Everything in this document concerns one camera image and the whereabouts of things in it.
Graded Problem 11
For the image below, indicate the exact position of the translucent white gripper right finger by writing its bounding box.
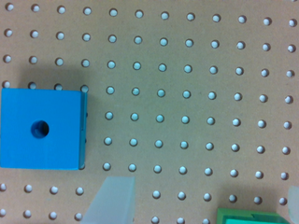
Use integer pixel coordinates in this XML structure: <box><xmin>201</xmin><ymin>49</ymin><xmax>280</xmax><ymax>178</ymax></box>
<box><xmin>288</xmin><ymin>186</ymin><xmax>299</xmax><ymax>224</ymax></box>

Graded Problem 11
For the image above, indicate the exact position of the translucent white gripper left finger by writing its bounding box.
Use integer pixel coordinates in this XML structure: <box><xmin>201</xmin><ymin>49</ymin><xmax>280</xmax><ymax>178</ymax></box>
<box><xmin>80</xmin><ymin>176</ymin><xmax>135</xmax><ymax>224</ymax></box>

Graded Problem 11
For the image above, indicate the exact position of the green block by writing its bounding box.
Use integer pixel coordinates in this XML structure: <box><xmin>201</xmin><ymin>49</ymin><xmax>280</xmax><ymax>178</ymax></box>
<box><xmin>216</xmin><ymin>208</ymin><xmax>290</xmax><ymax>224</ymax></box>

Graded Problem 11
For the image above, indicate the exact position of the blue block with hole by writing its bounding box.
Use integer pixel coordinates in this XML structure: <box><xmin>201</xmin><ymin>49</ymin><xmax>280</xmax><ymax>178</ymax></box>
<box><xmin>1</xmin><ymin>89</ymin><xmax>87</xmax><ymax>170</ymax></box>

